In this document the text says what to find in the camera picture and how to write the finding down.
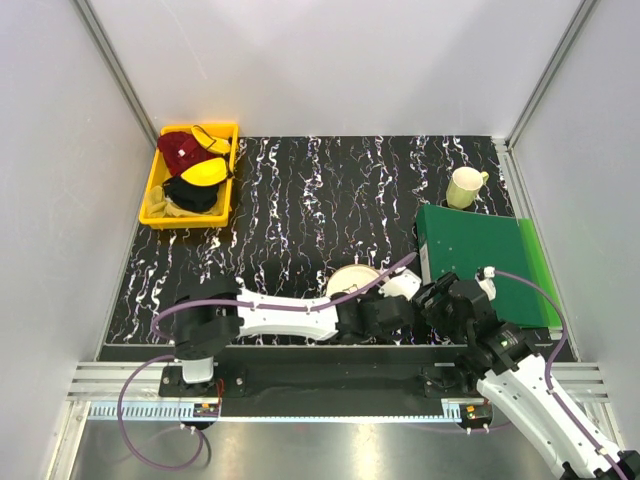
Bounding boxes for mustard yellow bra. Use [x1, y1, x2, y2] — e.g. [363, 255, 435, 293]
[143, 186, 221, 218]

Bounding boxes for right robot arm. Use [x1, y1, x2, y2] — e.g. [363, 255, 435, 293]
[411, 267, 639, 479]

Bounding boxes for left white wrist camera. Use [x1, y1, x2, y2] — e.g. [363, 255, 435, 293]
[379, 268, 422, 300]

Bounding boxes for white mesh laundry bag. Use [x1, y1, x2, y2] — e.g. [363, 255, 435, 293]
[326, 264, 380, 297]

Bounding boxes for black bra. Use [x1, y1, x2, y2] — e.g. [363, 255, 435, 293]
[162, 176, 220, 213]

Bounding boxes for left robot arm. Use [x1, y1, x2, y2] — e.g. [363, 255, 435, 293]
[173, 271, 422, 396]

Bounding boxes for dark red bra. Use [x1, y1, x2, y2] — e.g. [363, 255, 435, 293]
[157, 131, 211, 176]

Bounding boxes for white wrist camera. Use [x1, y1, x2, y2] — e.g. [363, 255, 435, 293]
[475, 266, 497, 301]
[379, 268, 422, 300]

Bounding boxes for bright yellow bra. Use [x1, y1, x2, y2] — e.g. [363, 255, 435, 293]
[181, 125, 233, 187]

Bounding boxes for pale green mug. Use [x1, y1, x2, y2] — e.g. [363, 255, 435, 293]
[446, 166, 489, 210]

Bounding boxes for green ring binder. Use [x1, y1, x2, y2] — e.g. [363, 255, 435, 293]
[416, 204, 561, 328]

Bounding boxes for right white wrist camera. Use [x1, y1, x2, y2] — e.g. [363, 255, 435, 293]
[475, 266, 497, 301]

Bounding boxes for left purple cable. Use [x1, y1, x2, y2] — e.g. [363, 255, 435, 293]
[117, 252, 419, 474]

